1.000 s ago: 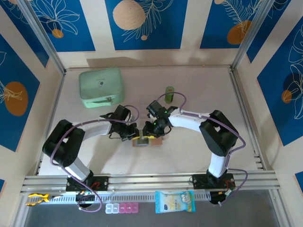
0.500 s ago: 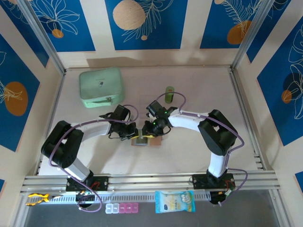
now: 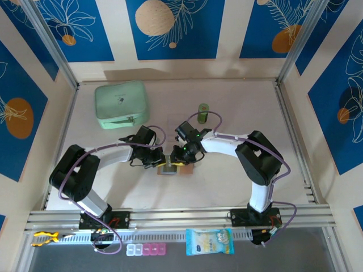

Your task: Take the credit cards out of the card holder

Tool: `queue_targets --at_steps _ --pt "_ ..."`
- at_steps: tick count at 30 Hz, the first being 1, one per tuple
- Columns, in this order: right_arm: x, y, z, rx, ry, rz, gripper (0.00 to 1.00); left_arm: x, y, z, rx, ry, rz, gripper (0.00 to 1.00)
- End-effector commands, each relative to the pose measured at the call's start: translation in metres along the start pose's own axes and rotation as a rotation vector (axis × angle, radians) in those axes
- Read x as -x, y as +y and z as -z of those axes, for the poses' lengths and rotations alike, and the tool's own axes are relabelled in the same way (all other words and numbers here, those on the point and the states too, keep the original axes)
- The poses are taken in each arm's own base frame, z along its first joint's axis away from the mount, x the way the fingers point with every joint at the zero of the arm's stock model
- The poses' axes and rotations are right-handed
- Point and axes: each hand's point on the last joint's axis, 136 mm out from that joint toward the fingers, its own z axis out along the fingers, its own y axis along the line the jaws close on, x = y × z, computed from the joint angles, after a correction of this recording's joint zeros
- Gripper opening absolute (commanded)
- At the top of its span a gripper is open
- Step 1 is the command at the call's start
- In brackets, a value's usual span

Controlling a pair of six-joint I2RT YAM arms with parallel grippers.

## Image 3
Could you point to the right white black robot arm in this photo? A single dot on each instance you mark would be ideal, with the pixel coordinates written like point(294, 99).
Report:
point(261, 164)

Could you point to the aluminium table side rail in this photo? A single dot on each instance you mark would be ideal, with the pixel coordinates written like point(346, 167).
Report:
point(285, 107)

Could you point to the blue wet wipes pack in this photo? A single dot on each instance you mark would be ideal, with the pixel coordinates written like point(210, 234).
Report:
point(210, 242)

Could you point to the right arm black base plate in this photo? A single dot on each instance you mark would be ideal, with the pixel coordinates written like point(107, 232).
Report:
point(238, 218)

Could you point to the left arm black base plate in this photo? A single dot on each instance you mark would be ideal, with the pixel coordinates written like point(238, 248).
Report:
point(124, 219)

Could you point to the aluminium frame post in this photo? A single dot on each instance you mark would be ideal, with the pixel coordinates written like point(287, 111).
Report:
point(51, 42)
point(300, 39)

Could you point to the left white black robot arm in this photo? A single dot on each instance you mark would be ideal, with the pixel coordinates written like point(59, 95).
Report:
point(76, 175)

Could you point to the black controller module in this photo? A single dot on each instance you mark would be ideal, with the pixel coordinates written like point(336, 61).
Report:
point(256, 238)
point(99, 236)

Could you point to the aluminium front frame rail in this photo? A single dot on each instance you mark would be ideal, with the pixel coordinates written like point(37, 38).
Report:
point(175, 215)

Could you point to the pink leather card holder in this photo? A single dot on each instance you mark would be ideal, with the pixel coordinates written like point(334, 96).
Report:
point(188, 170)

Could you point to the yellow black pliers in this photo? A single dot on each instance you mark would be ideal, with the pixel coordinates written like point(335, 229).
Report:
point(45, 238)

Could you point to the green cylindrical bottle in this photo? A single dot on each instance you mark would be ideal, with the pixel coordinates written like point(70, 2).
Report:
point(202, 109)

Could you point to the white pink pill organizer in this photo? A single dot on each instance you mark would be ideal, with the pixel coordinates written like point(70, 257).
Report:
point(146, 250)

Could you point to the mint green zip pouch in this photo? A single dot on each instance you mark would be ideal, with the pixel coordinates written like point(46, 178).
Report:
point(122, 99)

